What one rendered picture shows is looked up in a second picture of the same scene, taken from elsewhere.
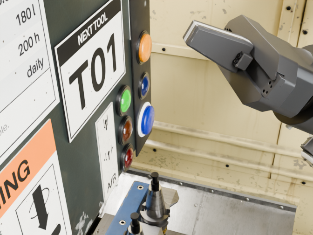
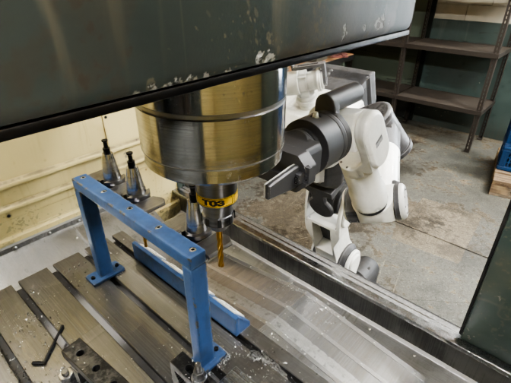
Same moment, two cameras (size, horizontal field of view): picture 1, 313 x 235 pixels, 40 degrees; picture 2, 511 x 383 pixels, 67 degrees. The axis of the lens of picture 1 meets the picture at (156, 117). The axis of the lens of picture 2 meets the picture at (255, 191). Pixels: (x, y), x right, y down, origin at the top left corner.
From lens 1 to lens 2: 70 cm
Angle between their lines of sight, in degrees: 55
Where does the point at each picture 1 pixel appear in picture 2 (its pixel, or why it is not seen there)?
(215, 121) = (55, 152)
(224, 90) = not seen: hidden behind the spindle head
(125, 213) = (97, 188)
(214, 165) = (71, 194)
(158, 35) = not seen: outside the picture
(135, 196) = (87, 181)
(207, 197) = (79, 226)
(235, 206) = (104, 218)
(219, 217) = not seen: hidden behind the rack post
